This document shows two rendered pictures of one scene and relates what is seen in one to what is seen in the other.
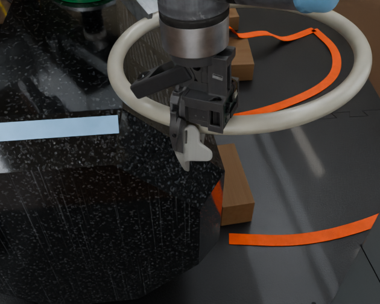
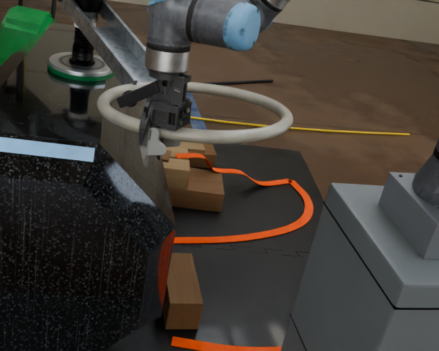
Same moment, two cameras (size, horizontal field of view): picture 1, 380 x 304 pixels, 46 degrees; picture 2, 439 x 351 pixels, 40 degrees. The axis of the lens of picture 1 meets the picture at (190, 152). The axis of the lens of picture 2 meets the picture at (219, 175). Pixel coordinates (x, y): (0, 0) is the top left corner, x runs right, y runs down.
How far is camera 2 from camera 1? 70 cm
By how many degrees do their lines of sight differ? 21
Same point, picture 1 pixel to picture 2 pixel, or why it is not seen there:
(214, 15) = (180, 46)
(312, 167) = (268, 294)
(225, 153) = (181, 260)
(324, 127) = (286, 262)
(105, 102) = (86, 138)
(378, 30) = not seen: hidden behind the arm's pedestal
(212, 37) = (177, 60)
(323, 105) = (248, 132)
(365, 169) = not seen: hidden behind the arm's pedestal
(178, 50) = (155, 65)
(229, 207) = (177, 304)
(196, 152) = (155, 147)
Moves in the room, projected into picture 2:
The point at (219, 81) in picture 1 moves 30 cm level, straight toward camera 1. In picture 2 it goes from (178, 93) to (150, 153)
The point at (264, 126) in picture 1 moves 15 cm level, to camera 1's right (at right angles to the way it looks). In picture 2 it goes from (205, 136) to (273, 147)
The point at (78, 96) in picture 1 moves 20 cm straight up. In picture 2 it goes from (64, 131) to (69, 58)
